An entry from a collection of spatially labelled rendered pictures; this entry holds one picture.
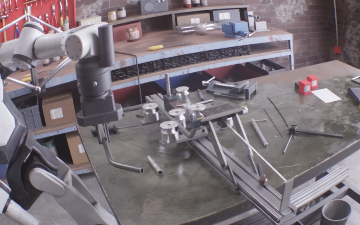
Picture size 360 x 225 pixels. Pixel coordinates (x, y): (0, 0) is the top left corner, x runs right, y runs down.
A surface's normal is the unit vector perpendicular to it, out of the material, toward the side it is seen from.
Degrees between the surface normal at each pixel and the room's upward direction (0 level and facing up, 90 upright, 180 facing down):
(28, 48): 72
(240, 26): 90
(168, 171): 0
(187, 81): 90
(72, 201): 114
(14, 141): 105
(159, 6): 90
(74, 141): 91
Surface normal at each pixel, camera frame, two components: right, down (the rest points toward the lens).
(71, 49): -0.45, 0.37
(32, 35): 0.61, -0.07
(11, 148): 0.94, 0.27
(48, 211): -0.09, -0.93
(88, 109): 0.30, 0.32
